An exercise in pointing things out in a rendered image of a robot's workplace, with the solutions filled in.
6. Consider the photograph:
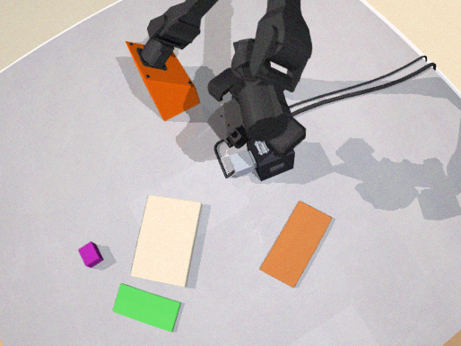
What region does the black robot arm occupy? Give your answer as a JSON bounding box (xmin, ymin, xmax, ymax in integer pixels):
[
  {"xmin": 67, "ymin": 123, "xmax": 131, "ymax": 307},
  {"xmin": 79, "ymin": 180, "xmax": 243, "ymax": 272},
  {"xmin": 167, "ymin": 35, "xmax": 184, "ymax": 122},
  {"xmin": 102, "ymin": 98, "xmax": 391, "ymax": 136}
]
[{"xmin": 136, "ymin": 0, "xmax": 312, "ymax": 149}]

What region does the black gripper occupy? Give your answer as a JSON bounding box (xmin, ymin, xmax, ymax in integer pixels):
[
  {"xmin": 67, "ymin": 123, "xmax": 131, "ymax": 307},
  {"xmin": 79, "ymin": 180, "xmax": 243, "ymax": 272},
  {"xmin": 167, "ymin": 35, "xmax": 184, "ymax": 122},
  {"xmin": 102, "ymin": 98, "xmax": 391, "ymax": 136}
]
[{"xmin": 208, "ymin": 67, "xmax": 306, "ymax": 157}]

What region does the purple cube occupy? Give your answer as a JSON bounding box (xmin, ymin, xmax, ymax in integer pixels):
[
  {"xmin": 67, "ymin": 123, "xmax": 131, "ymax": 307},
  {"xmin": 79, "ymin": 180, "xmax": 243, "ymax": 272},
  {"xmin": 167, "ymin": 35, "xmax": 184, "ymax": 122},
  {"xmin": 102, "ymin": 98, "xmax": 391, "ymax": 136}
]
[{"xmin": 79, "ymin": 242, "xmax": 103, "ymax": 268}]

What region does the green rectangular block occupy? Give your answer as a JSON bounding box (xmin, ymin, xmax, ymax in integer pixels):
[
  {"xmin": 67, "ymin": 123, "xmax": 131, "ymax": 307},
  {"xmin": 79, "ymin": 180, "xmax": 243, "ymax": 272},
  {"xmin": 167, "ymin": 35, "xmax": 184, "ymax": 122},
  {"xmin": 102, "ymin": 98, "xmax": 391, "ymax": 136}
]
[{"xmin": 113, "ymin": 283, "xmax": 181, "ymax": 333}]

